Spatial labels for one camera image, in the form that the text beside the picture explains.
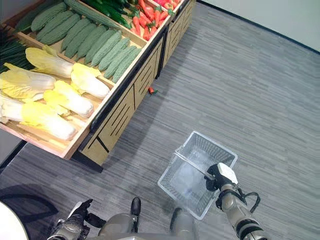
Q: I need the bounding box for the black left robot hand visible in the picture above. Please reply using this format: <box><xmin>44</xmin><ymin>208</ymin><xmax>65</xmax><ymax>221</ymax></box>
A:
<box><xmin>64</xmin><ymin>198</ymin><xmax>107</xmax><ymax>229</ymax></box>

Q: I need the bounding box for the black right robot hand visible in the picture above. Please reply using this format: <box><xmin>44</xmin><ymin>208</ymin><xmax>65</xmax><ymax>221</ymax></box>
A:
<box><xmin>204</xmin><ymin>162</ymin><xmax>239</xmax><ymax>193</ymax></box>

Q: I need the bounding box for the clear plastic shopping basket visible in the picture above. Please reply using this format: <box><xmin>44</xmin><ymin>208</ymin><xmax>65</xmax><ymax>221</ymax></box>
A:
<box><xmin>157</xmin><ymin>130</ymin><xmax>238</xmax><ymax>221</ymax></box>

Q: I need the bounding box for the silver left robot leg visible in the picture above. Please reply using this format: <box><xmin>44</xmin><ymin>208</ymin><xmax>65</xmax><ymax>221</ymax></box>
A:
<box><xmin>99</xmin><ymin>197</ymin><xmax>142</xmax><ymax>238</ymax></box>

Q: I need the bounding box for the silver robot leg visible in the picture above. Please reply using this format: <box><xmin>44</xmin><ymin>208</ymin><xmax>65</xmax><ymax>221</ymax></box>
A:
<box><xmin>169</xmin><ymin>207</ymin><xmax>199</xmax><ymax>240</ymax></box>
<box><xmin>99</xmin><ymin>197</ymin><xmax>142</xmax><ymax>238</ymax></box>

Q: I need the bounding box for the silver right robot leg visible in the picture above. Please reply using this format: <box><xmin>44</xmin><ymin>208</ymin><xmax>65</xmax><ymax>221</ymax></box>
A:
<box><xmin>169</xmin><ymin>207</ymin><xmax>199</xmax><ymax>240</ymax></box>

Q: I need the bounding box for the silver robot torso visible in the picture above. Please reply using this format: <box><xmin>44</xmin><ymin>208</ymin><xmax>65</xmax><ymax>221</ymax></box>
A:
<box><xmin>88</xmin><ymin>232</ymin><xmax>201</xmax><ymax>240</ymax></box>

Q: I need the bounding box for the white round object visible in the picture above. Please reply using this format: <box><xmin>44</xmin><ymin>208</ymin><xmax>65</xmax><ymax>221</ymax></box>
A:
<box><xmin>0</xmin><ymin>200</ymin><xmax>29</xmax><ymax>240</ymax></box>

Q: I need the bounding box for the yellow napa cabbage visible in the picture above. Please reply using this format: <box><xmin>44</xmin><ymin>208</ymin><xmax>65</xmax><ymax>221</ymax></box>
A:
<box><xmin>0</xmin><ymin>63</ymin><xmax>57</xmax><ymax>100</ymax></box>
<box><xmin>0</xmin><ymin>94</ymin><xmax>25</xmax><ymax>124</ymax></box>
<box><xmin>43</xmin><ymin>80</ymin><xmax>95</xmax><ymax>119</ymax></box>
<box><xmin>20</xmin><ymin>101</ymin><xmax>79</xmax><ymax>142</ymax></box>
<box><xmin>70</xmin><ymin>62</ymin><xmax>111</xmax><ymax>99</ymax></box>
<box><xmin>24</xmin><ymin>45</ymin><xmax>75</xmax><ymax>79</ymax></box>

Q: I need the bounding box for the long wooden produce stand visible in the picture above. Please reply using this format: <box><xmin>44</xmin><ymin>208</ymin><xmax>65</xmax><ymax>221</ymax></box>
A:
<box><xmin>0</xmin><ymin>0</ymin><xmax>169</xmax><ymax>174</ymax></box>

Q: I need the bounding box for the green bitter melon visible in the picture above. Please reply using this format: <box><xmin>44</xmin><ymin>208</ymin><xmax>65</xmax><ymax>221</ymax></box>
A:
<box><xmin>30</xmin><ymin>2</ymin><xmax>68</xmax><ymax>33</ymax></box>
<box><xmin>36</xmin><ymin>10</ymin><xmax>75</xmax><ymax>41</ymax></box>
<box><xmin>84</xmin><ymin>29</ymin><xmax>117</xmax><ymax>65</ymax></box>
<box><xmin>97</xmin><ymin>37</ymin><xmax>131</xmax><ymax>72</ymax></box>
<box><xmin>103</xmin><ymin>45</ymin><xmax>137</xmax><ymax>79</ymax></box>
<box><xmin>64</xmin><ymin>22</ymin><xmax>97</xmax><ymax>59</ymax></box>
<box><xmin>111</xmin><ymin>47</ymin><xmax>143</xmax><ymax>84</ymax></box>
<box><xmin>90</xmin><ymin>30</ymin><xmax>123</xmax><ymax>67</ymax></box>
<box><xmin>60</xmin><ymin>17</ymin><xmax>92</xmax><ymax>53</ymax></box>
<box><xmin>39</xmin><ymin>13</ymin><xmax>82</xmax><ymax>46</ymax></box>
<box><xmin>75</xmin><ymin>24</ymin><xmax>108</xmax><ymax>61</ymax></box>

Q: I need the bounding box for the green onion bundle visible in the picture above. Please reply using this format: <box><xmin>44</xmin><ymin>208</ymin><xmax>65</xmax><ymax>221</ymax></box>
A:
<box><xmin>0</xmin><ymin>29</ymin><xmax>36</xmax><ymax>74</ymax></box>

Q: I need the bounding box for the red tomato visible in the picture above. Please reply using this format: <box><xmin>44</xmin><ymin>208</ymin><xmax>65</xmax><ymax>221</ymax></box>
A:
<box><xmin>152</xmin><ymin>0</ymin><xmax>181</xmax><ymax>11</ymax></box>

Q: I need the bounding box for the long ridged green luffa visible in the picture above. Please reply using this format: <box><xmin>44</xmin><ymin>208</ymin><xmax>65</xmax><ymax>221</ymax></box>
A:
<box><xmin>63</xmin><ymin>0</ymin><xmax>121</xmax><ymax>30</ymax></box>
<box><xmin>14</xmin><ymin>0</ymin><xmax>63</xmax><ymax>33</ymax></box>

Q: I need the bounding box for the dark green cucumber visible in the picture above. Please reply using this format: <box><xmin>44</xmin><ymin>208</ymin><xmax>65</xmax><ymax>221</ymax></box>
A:
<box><xmin>98</xmin><ymin>0</ymin><xmax>137</xmax><ymax>16</ymax></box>
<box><xmin>83</xmin><ymin>0</ymin><xmax>133</xmax><ymax>30</ymax></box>

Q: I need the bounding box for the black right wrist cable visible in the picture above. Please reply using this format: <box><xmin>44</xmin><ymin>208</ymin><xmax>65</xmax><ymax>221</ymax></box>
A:
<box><xmin>238</xmin><ymin>188</ymin><xmax>262</xmax><ymax>214</ymax></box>

